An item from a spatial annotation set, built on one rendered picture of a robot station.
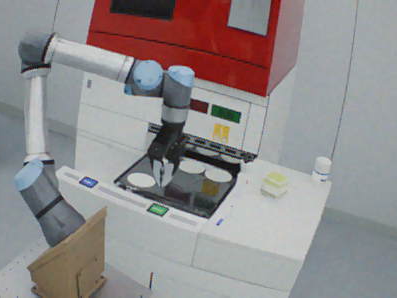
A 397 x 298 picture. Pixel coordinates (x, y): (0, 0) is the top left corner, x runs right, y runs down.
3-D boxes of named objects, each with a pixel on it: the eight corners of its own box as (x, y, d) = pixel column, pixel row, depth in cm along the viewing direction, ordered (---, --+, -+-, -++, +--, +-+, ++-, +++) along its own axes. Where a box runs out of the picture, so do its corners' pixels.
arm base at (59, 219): (66, 238, 130) (44, 207, 130) (44, 253, 139) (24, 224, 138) (94, 214, 143) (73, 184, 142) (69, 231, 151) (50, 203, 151)
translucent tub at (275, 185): (270, 186, 201) (274, 169, 198) (286, 194, 197) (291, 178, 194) (259, 193, 195) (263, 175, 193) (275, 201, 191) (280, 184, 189)
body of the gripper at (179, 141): (185, 154, 173) (192, 116, 168) (175, 165, 166) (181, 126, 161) (161, 147, 175) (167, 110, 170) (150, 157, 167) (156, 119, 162)
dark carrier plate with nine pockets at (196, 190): (156, 149, 231) (156, 147, 230) (239, 175, 222) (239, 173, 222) (118, 182, 200) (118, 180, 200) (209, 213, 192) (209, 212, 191)
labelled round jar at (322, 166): (312, 176, 214) (317, 154, 210) (326, 181, 212) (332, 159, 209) (309, 183, 208) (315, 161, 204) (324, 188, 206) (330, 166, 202)
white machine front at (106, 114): (79, 132, 250) (90, 51, 234) (250, 188, 230) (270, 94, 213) (75, 134, 248) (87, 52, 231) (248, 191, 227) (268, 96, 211)
